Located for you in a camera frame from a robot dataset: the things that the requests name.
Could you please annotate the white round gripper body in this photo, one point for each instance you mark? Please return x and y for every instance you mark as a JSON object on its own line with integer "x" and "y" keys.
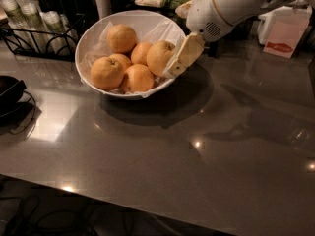
{"x": 204, "y": 17}

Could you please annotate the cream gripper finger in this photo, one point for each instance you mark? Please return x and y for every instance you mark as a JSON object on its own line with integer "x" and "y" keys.
{"x": 188, "y": 52}
{"x": 179, "y": 44}

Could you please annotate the large orange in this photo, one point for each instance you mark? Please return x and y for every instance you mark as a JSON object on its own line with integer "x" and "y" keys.
{"x": 159, "y": 55}

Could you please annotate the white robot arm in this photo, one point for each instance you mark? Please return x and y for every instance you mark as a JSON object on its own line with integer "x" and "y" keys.
{"x": 211, "y": 20}

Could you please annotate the clear plastic bowl liner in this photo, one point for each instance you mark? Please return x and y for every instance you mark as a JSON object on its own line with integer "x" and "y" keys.
{"x": 160, "y": 30}

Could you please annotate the white bowl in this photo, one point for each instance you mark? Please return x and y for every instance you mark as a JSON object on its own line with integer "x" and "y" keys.
{"x": 138, "y": 20}

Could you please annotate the orange centre back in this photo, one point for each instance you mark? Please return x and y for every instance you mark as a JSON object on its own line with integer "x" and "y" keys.
{"x": 139, "y": 53}

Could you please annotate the orange front middle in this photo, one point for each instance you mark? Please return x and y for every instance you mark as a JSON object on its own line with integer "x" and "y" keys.
{"x": 137, "y": 78}

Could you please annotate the red and white card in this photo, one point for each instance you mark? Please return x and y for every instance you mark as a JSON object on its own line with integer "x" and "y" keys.
{"x": 284, "y": 38}

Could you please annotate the orange top back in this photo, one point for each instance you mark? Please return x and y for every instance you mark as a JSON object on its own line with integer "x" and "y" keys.
{"x": 121, "y": 38}

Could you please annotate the small orange centre left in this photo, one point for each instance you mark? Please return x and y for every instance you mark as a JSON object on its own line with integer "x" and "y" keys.
{"x": 122, "y": 59}

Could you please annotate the orange front left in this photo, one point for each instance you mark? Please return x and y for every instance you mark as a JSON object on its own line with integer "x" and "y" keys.
{"x": 107, "y": 73}

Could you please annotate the white cylinder container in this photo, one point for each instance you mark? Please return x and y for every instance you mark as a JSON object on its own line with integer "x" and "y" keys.
{"x": 101, "y": 0}

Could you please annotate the paper cup stack right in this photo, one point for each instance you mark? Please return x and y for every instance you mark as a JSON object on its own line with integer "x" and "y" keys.
{"x": 55, "y": 27}

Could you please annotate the paper cup stack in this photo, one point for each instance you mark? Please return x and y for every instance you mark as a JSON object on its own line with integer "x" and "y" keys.
{"x": 16, "y": 21}
{"x": 36, "y": 26}
{"x": 55, "y": 27}

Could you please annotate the paper cup stack middle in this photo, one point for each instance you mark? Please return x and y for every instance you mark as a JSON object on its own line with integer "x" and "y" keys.
{"x": 36, "y": 26}

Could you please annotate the paper cup stack left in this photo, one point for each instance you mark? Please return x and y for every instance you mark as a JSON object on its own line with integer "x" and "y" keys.
{"x": 16, "y": 21}

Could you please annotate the black wire cup rack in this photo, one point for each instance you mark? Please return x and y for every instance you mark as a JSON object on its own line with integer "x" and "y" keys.
{"x": 11, "y": 41}

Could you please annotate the black pan with wire stand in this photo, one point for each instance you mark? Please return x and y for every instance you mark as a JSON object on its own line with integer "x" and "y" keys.
{"x": 17, "y": 106}

